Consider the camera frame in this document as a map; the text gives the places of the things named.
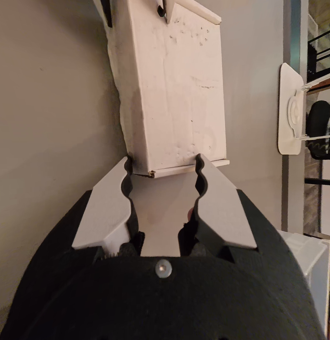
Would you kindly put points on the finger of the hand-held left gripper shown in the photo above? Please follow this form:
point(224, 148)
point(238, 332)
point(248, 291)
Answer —
point(167, 8)
point(105, 10)

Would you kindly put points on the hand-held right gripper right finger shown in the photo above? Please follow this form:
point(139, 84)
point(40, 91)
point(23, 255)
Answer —
point(223, 212)

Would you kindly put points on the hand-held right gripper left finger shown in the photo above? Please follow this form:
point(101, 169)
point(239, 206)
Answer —
point(103, 212)

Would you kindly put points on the white cardboard box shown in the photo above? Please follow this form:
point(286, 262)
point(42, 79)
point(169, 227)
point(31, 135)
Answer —
point(175, 93)

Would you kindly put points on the person's right hand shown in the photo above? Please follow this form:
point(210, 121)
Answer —
point(190, 214)

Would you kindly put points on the clear plastic storage bin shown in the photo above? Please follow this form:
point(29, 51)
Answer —
point(306, 265)

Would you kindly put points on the black office chair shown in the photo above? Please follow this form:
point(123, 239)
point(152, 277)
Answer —
point(319, 119)

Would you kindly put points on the black metal rack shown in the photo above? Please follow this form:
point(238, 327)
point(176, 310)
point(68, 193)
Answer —
point(312, 53)

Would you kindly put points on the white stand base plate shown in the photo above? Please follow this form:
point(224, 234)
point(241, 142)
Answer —
point(284, 119)

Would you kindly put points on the round white mount disc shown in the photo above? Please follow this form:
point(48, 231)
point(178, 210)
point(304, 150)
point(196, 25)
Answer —
point(295, 114)

